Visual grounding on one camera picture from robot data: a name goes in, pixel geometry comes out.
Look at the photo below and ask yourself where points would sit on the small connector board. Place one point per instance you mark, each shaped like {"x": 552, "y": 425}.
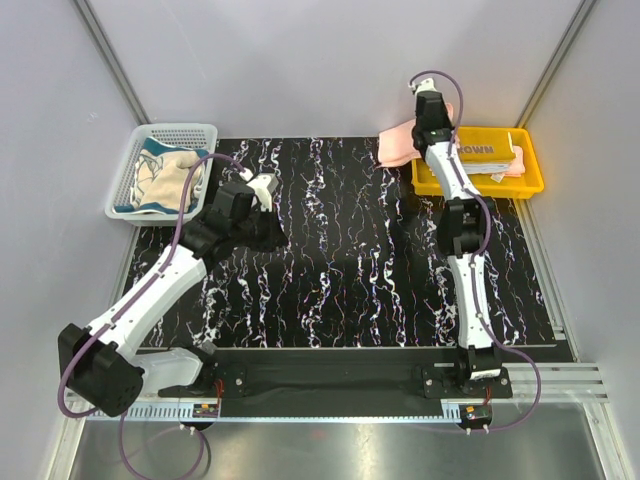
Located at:
{"x": 206, "y": 410}
{"x": 476, "y": 416}

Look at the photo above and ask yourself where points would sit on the black marble pattern mat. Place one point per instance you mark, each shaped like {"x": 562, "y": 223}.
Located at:
{"x": 360, "y": 269}

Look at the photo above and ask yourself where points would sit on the light blue white towel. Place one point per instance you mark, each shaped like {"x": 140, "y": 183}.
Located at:
{"x": 485, "y": 168}

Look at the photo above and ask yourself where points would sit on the teal patterned towel in basket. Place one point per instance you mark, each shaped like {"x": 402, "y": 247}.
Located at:
{"x": 160, "y": 172}

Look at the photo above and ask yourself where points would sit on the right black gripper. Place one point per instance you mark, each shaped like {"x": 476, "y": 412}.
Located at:
{"x": 442, "y": 111}

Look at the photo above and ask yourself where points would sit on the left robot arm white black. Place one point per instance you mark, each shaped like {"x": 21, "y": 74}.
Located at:
{"x": 101, "y": 363}

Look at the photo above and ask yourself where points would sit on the left small connector board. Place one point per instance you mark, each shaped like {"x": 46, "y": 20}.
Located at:
{"x": 206, "y": 410}

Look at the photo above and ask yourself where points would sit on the yellow plastic tray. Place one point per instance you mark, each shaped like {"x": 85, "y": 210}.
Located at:
{"x": 529, "y": 183}

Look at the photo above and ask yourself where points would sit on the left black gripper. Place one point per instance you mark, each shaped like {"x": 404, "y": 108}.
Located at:
{"x": 275, "y": 237}

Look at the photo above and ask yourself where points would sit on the pink rabbit towel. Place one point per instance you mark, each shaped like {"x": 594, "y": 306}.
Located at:
{"x": 516, "y": 168}

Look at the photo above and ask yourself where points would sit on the white perforated plastic basket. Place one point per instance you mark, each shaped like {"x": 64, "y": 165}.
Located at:
{"x": 194, "y": 136}

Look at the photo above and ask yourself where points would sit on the pale pink towel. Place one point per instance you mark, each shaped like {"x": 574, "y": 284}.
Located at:
{"x": 396, "y": 145}

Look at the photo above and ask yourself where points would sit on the right small connector board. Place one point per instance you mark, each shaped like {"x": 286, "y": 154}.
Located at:
{"x": 476, "y": 416}

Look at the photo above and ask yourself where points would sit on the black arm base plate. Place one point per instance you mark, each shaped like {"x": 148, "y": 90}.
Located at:
{"x": 435, "y": 373}

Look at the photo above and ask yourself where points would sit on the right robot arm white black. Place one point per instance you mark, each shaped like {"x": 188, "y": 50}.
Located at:
{"x": 463, "y": 235}

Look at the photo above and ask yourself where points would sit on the brown towel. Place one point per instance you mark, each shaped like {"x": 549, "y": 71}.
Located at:
{"x": 485, "y": 145}

